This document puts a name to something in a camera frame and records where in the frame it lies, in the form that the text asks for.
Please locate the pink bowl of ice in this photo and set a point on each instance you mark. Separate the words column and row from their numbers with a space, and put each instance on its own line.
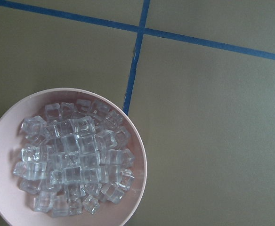
column 69, row 157

